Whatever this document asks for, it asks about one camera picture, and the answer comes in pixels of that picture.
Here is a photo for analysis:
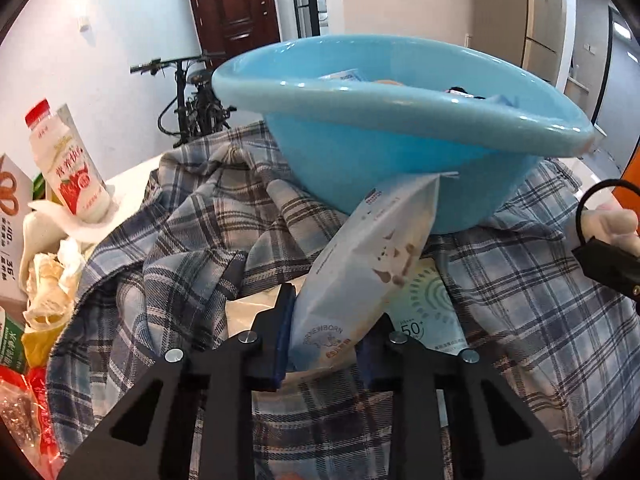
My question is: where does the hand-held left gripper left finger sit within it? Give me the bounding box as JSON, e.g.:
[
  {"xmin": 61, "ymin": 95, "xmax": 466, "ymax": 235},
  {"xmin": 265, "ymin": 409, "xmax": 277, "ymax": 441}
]
[{"xmin": 57, "ymin": 282, "xmax": 296, "ymax": 480}]

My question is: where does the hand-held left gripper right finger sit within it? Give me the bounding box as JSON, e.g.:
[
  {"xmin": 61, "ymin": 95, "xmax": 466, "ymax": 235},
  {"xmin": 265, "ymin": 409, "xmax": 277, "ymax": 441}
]
[{"xmin": 356, "ymin": 312, "xmax": 583, "ymax": 480}]

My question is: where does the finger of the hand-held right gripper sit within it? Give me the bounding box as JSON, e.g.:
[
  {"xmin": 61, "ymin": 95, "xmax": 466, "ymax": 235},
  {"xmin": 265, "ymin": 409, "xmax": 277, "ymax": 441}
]
[{"xmin": 572, "ymin": 237, "xmax": 640, "ymax": 303}]

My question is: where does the plush toy with black cord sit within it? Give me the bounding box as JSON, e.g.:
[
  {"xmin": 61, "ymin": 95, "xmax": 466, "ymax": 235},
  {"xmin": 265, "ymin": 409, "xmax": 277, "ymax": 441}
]
[{"xmin": 575, "ymin": 177, "xmax": 640, "ymax": 253}]

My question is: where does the white wet wipes packet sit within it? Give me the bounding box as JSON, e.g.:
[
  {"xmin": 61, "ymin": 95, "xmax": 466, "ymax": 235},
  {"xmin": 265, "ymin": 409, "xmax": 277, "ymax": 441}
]
[{"xmin": 289, "ymin": 174, "xmax": 441, "ymax": 378}]

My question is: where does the blue plastic basin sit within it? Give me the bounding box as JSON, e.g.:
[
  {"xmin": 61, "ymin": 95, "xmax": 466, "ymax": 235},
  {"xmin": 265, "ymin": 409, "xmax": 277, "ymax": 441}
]
[{"xmin": 211, "ymin": 35, "xmax": 597, "ymax": 235}]

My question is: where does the beige flat packet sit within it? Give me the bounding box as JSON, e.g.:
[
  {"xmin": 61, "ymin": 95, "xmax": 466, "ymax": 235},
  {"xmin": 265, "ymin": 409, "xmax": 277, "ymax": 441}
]
[{"xmin": 225, "ymin": 272, "xmax": 308, "ymax": 351}]

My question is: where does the blue plaid cloth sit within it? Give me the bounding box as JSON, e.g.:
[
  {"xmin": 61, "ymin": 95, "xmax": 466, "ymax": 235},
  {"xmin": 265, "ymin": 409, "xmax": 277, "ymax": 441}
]
[{"xmin": 47, "ymin": 121, "xmax": 640, "ymax": 480}]

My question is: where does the white napkin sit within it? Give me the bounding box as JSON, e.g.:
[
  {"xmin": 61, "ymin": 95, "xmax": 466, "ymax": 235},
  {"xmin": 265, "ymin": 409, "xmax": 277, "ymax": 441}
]
[{"xmin": 27, "ymin": 195, "xmax": 123, "ymax": 246}]

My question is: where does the crumpled yellowish paper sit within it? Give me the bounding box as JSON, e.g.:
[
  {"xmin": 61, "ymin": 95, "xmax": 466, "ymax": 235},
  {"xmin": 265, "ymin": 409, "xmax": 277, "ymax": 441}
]
[{"xmin": 22, "ymin": 240, "xmax": 88, "ymax": 331}]

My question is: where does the yellow wrapper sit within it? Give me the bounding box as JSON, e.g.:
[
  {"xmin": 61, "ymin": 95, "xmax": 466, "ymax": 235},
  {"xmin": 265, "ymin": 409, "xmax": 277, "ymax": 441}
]
[{"xmin": 22, "ymin": 327, "xmax": 56, "ymax": 367}]

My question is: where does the black bicycle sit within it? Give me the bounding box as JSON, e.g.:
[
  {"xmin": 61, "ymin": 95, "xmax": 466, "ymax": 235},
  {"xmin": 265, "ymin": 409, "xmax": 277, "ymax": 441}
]
[{"xmin": 130, "ymin": 50, "xmax": 238, "ymax": 141}]

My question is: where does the red snack packet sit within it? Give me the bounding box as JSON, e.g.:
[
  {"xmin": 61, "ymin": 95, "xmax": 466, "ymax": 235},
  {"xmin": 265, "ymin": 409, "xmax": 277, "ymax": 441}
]
[{"xmin": 0, "ymin": 365, "xmax": 71, "ymax": 461}]

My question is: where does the beige refrigerator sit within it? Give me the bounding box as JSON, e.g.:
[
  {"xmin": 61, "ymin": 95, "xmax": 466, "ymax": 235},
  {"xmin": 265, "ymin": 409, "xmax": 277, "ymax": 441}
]
[{"xmin": 472, "ymin": 0, "xmax": 566, "ymax": 86}]

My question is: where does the strawberry milk bottle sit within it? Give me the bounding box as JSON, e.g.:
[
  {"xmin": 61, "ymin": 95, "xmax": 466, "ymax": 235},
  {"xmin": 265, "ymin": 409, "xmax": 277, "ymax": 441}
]
[{"xmin": 25, "ymin": 99, "xmax": 113, "ymax": 223}]

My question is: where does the green and white carton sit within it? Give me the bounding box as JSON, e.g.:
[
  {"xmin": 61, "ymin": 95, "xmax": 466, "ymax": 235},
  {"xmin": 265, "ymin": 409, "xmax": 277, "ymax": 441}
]
[{"xmin": 0, "ymin": 305, "xmax": 28, "ymax": 373}]

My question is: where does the open cardboard box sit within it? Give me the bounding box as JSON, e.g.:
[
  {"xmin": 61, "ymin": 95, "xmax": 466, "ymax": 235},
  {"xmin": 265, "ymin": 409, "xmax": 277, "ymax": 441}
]
[{"xmin": 0, "ymin": 152, "xmax": 48, "ymax": 301}]

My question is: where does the dark brown door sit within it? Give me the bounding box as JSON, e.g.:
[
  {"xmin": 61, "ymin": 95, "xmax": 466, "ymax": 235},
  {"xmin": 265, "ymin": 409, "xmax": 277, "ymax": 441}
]
[{"xmin": 185, "ymin": 0, "xmax": 282, "ymax": 71}]

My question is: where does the white sachet green ring print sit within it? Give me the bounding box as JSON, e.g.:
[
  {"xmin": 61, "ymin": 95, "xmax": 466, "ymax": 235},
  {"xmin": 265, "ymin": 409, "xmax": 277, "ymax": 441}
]
[{"xmin": 387, "ymin": 257, "xmax": 471, "ymax": 356}]

